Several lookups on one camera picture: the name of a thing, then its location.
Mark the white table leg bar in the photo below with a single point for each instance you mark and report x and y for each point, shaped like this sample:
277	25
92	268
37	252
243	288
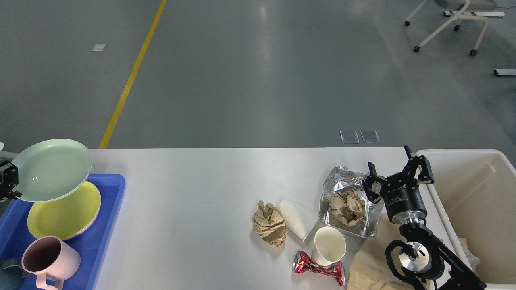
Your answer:
504	72

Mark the yellow plate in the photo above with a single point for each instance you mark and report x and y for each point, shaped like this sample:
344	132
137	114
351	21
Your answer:
67	217

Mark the blue plastic tray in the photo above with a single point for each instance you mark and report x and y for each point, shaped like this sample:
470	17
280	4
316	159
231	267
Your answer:
91	244

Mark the white crushed paper cup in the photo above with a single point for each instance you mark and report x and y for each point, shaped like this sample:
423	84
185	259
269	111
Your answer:
299	218

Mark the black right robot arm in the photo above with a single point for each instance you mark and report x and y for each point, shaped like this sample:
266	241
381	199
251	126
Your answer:
422	256

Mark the crumpled brown paper ball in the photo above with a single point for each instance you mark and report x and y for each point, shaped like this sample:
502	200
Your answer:
269	224

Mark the brown paper bag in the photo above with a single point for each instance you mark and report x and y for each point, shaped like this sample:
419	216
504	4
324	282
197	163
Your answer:
369	269

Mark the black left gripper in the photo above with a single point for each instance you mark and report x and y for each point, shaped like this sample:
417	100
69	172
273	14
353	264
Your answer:
9	179

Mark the white rolling chair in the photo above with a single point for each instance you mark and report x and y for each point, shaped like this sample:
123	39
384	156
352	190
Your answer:
459	10

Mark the clear plastic wrap in bin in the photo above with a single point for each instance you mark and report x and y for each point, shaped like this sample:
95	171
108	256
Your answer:
472	259

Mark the crushed red can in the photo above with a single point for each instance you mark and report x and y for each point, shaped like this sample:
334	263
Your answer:
303	263

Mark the silver foil container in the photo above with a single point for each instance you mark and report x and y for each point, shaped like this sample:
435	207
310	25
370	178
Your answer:
339	180

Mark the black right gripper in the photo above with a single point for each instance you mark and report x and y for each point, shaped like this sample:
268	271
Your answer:
400	191

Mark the mint green plate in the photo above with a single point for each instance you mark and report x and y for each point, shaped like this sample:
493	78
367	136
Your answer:
52	169

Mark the pink ribbed mug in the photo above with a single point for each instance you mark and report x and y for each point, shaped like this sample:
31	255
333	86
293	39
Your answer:
52	261

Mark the dark teal mug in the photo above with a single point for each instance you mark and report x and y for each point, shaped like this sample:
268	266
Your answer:
11	274

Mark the brown paper in foil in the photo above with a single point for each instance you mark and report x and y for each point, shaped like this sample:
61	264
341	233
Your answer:
347	207

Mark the beige plastic bin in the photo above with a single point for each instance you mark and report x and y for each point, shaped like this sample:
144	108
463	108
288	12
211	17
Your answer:
475	195

